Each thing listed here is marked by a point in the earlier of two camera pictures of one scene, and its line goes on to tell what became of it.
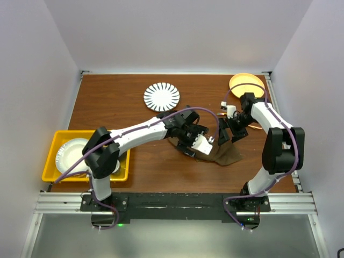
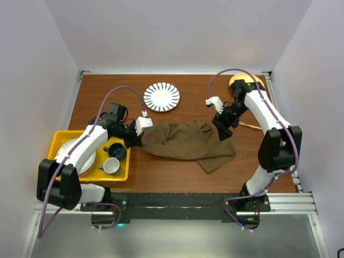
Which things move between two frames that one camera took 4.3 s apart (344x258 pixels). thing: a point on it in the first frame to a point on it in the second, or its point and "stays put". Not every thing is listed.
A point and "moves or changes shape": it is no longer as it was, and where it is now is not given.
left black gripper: (196, 129) to (136, 140)
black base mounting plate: (176, 207) stays put
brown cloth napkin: (219, 154) moves or changes shape
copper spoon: (255, 127) stays put
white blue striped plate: (161, 97) stays put
